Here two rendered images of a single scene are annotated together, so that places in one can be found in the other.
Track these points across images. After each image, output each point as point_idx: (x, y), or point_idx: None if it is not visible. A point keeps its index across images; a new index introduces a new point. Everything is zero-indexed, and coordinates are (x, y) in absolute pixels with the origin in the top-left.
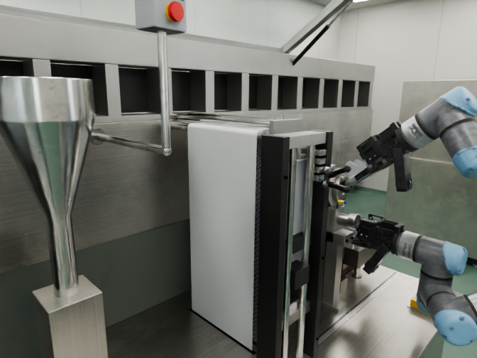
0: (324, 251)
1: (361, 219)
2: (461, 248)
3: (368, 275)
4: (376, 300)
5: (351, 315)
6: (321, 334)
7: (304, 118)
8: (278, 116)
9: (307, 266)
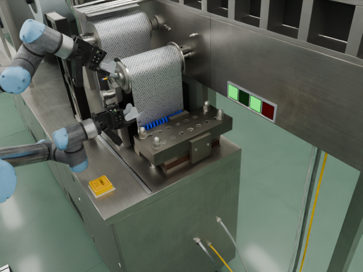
0: (70, 78)
1: (112, 103)
2: (54, 132)
3: (153, 172)
4: (119, 165)
5: (111, 149)
6: (101, 135)
7: (234, 31)
8: (206, 18)
9: (67, 76)
